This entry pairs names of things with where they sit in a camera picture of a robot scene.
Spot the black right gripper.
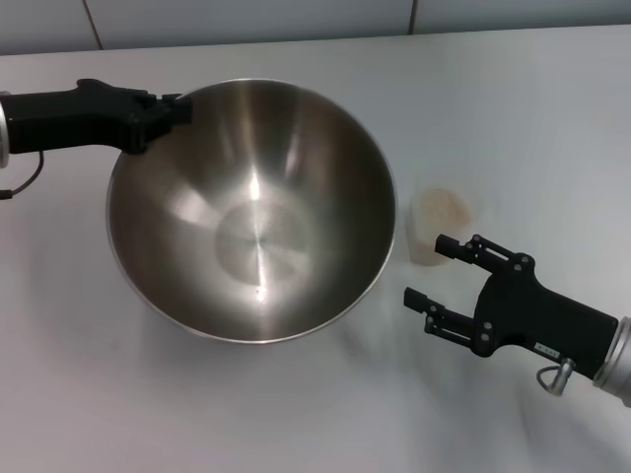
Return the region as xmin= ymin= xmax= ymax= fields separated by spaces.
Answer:
xmin=403 ymin=234 xmax=620 ymax=380

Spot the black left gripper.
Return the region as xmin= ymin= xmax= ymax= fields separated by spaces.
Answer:
xmin=3 ymin=78 xmax=193 ymax=157

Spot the clear plastic measuring cup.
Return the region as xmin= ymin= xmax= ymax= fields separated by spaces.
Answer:
xmin=406 ymin=169 xmax=487 ymax=270

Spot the white partition panel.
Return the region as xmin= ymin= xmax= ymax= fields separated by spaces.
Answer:
xmin=0 ymin=0 xmax=99 ymax=57
xmin=411 ymin=0 xmax=631 ymax=36
xmin=83 ymin=0 xmax=415 ymax=51

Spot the stainless steel mixing bowl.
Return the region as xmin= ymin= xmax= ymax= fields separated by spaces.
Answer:
xmin=105 ymin=77 xmax=398 ymax=345

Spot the white uncooked rice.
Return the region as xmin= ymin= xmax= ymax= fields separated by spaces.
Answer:
xmin=417 ymin=186 xmax=477 ymax=267

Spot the thin black cable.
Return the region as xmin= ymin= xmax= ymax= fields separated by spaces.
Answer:
xmin=0 ymin=150 xmax=45 ymax=201

